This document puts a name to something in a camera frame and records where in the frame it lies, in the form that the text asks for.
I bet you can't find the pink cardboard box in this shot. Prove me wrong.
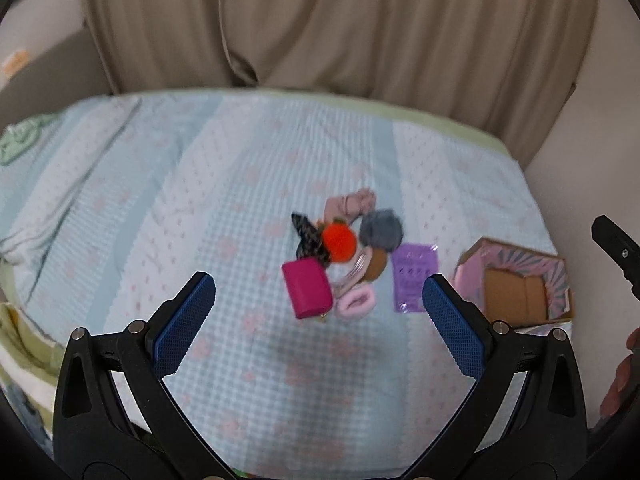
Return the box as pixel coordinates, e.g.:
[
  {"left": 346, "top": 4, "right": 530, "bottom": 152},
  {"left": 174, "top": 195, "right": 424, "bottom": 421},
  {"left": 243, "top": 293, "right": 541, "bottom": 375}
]
[{"left": 454, "top": 237, "right": 574, "bottom": 328}]

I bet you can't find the purple foil packet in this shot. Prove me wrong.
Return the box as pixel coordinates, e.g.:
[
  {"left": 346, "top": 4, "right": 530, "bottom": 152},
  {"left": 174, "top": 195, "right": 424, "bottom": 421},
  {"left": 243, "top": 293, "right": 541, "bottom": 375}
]
[{"left": 392, "top": 244, "right": 438, "bottom": 314}]

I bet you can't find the pink fluffy hair tie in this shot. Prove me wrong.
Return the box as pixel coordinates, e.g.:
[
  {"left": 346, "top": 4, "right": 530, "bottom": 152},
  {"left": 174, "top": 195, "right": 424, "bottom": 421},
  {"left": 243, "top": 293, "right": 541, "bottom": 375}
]
[{"left": 334, "top": 283, "right": 378, "bottom": 321}]

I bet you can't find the grey fluffy scrunchie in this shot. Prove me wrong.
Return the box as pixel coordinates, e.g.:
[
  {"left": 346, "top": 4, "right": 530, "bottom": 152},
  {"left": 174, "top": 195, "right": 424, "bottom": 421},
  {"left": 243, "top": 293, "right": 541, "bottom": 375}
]
[{"left": 358, "top": 209, "right": 404, "bottom": 252}]

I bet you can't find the white pink hair band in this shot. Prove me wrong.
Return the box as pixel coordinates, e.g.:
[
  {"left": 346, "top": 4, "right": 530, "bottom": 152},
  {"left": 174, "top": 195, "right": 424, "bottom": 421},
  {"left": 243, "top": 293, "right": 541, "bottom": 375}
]
[{"left": 331, "top": 247, "right": 373, "bottom": 300}]

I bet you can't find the magenta pouch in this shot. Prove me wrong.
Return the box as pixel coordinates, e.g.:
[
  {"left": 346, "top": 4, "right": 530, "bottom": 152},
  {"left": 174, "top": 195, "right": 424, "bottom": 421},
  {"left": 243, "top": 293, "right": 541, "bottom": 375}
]
[{"left": 281, "top": 257, "right": 333, "bottom": 320}]

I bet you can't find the pink knotted cloth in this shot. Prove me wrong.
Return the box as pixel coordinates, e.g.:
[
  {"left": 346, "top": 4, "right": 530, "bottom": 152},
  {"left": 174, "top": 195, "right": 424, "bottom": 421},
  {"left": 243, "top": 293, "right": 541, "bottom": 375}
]
[{"left": 323, "top": 188, "right": 376, "bottom": 224}]

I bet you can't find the orange pompom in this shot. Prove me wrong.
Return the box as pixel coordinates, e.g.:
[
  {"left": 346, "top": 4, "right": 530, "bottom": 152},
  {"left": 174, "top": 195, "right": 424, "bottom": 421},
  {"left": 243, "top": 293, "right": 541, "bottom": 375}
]
[{"left": 321, "top": 220, "right": 358, "bottom": 263}]

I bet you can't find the black patterned scrunchie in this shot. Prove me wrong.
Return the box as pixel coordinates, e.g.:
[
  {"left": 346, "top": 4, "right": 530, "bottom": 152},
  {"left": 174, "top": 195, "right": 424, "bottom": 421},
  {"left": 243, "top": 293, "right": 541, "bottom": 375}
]
[{"left": 291, "top": 212, "right": 331, "bottom": 269}]

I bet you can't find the person's right hand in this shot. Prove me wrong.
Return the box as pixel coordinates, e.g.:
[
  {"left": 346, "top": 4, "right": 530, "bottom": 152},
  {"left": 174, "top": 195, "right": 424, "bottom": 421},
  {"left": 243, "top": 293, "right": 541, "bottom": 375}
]
[{"left": 600, "top": 328, "right": 640, "bottom": 418}]

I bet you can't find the beige curtain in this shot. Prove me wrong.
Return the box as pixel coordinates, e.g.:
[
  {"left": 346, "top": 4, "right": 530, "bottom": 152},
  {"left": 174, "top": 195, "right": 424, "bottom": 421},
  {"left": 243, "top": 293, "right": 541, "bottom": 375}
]
[{"left": 81, "top": 0, "right": 598, "bottom": 165}]

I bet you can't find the green mattress sheet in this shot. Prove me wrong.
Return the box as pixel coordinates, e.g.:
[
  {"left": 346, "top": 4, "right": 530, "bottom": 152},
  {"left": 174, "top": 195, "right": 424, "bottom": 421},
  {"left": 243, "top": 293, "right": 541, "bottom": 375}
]
[{"left": 120, "top": 88, "right": 510, "bottom": 156}]

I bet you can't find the green cloth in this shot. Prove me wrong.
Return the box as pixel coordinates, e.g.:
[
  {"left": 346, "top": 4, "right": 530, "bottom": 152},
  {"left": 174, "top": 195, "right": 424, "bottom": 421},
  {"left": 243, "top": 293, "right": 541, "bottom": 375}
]
[{"left": 1, "top": 113, "right": 63, "bottom": 166}]

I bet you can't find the orange object on chair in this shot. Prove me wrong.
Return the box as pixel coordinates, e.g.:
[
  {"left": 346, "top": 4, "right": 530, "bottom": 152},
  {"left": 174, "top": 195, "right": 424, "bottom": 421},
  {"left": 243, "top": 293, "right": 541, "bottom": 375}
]
[{"left": 1, "top": 49, "right": 30, "bottom": 79}]

